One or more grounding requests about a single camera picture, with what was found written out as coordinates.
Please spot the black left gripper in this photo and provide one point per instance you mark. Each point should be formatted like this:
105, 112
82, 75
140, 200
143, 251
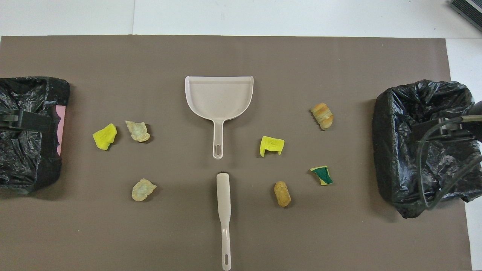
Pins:
9, 119

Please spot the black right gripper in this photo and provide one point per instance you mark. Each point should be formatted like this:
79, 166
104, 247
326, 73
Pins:
467, 131

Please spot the yellow sponge chunk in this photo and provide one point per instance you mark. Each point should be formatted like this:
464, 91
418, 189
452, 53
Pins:
104, 137

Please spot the pale foam scrap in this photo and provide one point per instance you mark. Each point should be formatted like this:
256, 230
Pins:
138, 131
142, 190

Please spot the striped orange bread piece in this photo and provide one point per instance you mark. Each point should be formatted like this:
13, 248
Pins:
323, 116

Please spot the green and yellow sponge piece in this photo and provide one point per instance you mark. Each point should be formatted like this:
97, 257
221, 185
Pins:
323, 176

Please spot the notched yellow sponge piece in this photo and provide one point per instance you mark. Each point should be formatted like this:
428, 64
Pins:
271, 143

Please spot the brown oval nugget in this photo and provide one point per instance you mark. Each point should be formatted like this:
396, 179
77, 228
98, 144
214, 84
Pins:
282, 194

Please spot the beige plastic dustpan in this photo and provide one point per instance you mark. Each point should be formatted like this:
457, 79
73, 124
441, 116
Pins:
218, 98

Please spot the beige hand brush black bristles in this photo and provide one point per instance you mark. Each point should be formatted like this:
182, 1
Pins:
224, 195

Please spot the pink plastic bin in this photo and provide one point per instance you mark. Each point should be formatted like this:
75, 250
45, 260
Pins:
61, 128

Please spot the black trash bag bin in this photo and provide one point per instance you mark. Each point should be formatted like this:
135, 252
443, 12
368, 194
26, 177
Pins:
395, 150

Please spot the black trash bag over pink bin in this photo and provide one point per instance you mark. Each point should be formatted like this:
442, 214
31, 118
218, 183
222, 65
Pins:
22, 162

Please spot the dark ribbed device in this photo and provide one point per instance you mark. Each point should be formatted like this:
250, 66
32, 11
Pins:
470, 9

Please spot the brown table mat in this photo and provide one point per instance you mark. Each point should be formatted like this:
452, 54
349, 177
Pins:
241, 56

